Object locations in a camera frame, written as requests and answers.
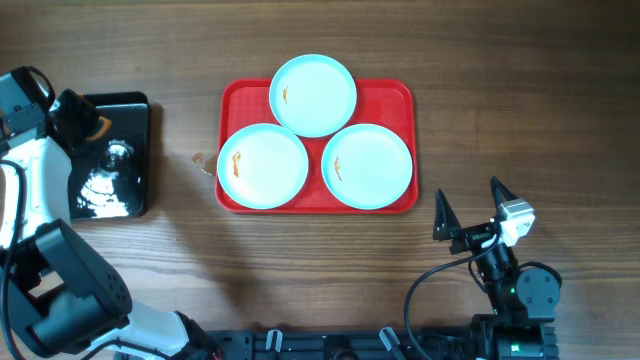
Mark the orange and green sponge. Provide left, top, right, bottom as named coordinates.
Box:
left=85, top=116, right=112, bottom=142

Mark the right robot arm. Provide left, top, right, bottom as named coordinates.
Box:
left=433, top=178, right=562, bottom=359

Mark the light blue plate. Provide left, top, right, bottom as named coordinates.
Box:
left=321, top=124, right=414, bottom=210
left=217, top=123, right=309, bottom=210
left=268, top=54, right=358, bottom=138

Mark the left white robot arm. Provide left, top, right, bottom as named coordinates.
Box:
left=1, top=68, right=222, bottom=359

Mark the red serving tray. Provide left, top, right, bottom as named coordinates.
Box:
left=219, top=78, right=420, bottom=215

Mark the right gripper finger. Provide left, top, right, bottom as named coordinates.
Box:
left=490, top=176, right=518, bottom=219
left=433, top=189, right=461, bottom=241

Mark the black water tray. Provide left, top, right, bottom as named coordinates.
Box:
left=69, top=92, right=151, bottom=221

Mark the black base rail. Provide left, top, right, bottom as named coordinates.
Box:
left=210, top=326, right=560, bottom=360

